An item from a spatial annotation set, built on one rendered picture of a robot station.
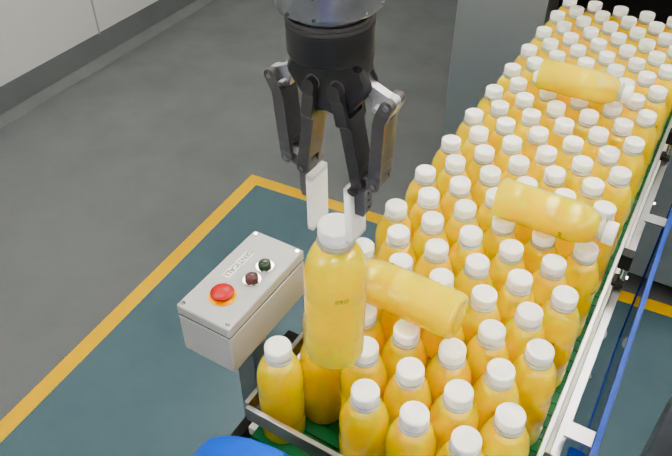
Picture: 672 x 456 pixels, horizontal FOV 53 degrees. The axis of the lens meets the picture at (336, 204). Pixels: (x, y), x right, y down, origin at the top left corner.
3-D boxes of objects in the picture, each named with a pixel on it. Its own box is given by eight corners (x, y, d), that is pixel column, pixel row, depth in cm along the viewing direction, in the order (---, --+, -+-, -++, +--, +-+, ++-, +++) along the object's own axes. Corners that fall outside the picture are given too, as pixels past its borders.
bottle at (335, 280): (300, 331, 84) (297, 217, 72) (356, 323, 85) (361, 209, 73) (310, 377, 78) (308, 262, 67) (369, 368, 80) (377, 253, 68)
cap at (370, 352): (357, 367, 95) (357, 359, 93) (347, 347, 97) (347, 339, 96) (383, 359, 96) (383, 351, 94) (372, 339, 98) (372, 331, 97)
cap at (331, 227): (314, 226, 71) (314, 213, 70) (350, 221, 72) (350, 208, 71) (321, 251, 68) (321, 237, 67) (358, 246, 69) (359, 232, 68)
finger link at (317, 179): (311, 177, 65) (304, 174, 65) (313, 231, 69) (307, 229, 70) (327, 161, 67) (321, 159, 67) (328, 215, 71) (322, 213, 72)
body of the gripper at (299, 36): (260, 14, 54) (270, 114, 60) (351, 36, 51) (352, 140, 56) (311, -16, 59) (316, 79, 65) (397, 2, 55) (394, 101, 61)
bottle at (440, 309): (445, 344, 93) (330, 292, 100) (458, 338, 99) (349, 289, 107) (462, 296, 92) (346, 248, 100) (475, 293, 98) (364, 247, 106)
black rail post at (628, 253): (610, 285, 132) (621, 255, 127) (613, 276, 134) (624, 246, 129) (621, 289, 132) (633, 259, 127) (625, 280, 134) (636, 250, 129)
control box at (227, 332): (184, 347, 108) (175, 303, 101) (258, 271, 121) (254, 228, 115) (235, 373, 104) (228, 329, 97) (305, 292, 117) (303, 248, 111)
